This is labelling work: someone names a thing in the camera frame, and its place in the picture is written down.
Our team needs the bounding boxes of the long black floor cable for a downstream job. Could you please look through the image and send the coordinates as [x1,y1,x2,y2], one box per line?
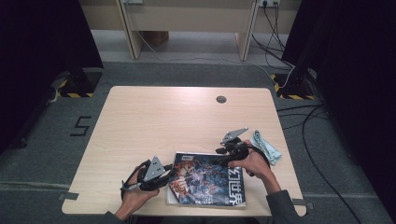
[300,105,363,224]

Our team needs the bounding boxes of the hand-held gripper black cable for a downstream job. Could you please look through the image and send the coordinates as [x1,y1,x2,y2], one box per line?
[247,144,272,178]
[120,159,152,200]

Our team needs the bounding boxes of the white floor cable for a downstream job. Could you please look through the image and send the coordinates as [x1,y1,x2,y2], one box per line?
[134,30,297,90]

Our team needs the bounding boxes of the black curtain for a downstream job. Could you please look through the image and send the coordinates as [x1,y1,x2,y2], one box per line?
[0,0,105,153]
[281,0,396,216]

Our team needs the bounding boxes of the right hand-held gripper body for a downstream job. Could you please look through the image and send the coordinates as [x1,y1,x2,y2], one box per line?
[219,127,249,161]

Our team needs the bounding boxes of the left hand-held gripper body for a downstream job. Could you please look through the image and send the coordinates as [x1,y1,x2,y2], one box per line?
[136,156,166,191]

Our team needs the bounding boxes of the beige wooden desk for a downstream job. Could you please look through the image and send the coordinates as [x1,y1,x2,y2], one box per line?
[115,0,261,63]

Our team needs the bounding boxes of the left hand-held gripper black cable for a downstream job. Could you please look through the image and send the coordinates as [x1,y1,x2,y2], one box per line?
[120,159,152,200]

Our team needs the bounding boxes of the dark illustrated magazine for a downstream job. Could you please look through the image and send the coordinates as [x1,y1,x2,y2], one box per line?
[166,151,247,208]

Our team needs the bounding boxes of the right hand-held gripper black cable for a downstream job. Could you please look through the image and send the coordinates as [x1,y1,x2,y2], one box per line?
[247,144,272,178]

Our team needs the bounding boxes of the grey tape strip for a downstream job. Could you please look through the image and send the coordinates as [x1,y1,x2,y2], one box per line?
[292,198,315,210]

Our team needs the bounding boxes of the person's left hand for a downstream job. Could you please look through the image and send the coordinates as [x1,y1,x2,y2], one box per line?
[115,173,161,221]

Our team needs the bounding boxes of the black power cable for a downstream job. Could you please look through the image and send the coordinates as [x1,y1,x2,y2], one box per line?
[262,2,287,52]

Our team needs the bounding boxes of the person's right hand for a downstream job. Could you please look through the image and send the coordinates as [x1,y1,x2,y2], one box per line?
[228,139,282,196]

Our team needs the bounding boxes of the brown cardboard box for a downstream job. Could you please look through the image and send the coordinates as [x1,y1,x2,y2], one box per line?
[139,30,170,48]

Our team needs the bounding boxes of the thick black floor cable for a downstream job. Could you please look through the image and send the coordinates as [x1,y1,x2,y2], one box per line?
[251,34,295,69]

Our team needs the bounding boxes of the light blue cloth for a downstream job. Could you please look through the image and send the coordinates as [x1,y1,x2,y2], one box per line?
[249,130,283,166]

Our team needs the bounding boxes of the stand base with hazard tape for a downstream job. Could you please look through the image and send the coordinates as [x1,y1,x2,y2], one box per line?
[270,69,317,101]
[57,68,104,99]

